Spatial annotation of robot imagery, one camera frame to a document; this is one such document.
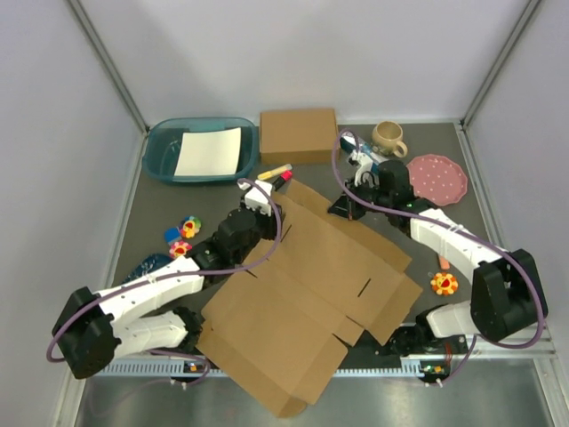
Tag teal plastic bin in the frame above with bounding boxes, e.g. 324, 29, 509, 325
142, 117, 260, 184

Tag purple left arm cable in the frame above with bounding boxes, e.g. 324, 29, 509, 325
45, 178, 284, 392

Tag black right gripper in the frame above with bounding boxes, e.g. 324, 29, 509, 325
328, 175, 393, 222

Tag dark blue patterned pouch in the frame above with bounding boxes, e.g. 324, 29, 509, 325
121, 254, 172, 285

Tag beige ceramic mug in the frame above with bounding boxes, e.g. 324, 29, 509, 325
372, 121, 408, 158

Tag grey slotted cable duct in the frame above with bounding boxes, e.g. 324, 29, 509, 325
98, 359, 447, 378

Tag orange plush flower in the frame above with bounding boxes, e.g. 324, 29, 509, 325
430, 272, 459, 296

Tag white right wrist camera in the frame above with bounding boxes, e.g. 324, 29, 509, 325
348, 151, 377, 186

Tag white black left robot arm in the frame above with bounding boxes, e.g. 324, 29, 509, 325
52, 199, 285, 379

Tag yellow highlighter pen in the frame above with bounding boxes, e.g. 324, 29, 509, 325
257, 164, 293, 181

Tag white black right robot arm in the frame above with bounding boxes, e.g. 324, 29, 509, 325
328, 157, 548, 352

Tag pink dotted plate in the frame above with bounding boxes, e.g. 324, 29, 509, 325
407, 154, 469, 206

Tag closed brown cardboard box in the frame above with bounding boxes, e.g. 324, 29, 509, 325
260, 108, 338, 165

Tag blue toothbrush package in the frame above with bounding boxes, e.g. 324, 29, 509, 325
340, 130, 388, 168

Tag orange grey marker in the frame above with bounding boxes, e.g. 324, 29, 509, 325
438, 256, 450, 270

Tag brown cardboard box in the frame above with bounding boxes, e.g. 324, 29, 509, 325
260, 108, 338, 165
197, 181, 421, 418

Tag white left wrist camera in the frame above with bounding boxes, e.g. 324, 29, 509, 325
237, 180, 273, 217

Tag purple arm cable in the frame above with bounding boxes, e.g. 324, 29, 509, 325
45, 178, 284, 392
332, 129, 547, 388

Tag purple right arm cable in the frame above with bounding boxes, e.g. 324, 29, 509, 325
332, 129, 547, 388

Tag white paper sheet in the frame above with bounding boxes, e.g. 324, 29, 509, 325
173, 127, 242, 178

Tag green yellow plush flower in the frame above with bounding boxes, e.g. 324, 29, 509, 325
179, 215, 202, 239

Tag pink plush flower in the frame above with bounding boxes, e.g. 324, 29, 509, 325
169, 240, 192, 259

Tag black pink highlighter pen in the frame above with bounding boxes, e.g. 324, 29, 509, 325
272, 170, 293, 191

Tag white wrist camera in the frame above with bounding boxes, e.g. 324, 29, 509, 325
348, 151, 377, 186
237, 180, 273, 217

